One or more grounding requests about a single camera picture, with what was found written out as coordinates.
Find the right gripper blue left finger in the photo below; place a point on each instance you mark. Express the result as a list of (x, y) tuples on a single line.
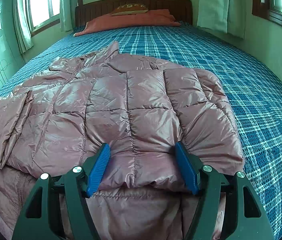
[(40, 217)]

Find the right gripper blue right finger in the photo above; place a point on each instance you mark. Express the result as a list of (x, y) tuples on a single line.
[(245, 217)]

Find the pink puffer jacket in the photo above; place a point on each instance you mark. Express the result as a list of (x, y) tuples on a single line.
[(141, 106)]

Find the blue plaid bed sheet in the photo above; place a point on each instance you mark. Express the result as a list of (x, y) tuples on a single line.
[(254, 91)]

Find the orange red pillow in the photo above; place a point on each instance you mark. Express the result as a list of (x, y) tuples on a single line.
[(160, 17)]

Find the dark wooden headboard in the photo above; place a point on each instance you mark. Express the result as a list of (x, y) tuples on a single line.
[(182, 10)]

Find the light green right curtain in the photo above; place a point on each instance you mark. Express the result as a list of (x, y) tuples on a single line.
[(225, 16)]

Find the small brown embroidered cushion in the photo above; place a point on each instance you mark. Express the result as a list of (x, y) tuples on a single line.
[(130, 9)]

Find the left window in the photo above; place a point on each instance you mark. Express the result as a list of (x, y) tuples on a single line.
[(41, 14)]

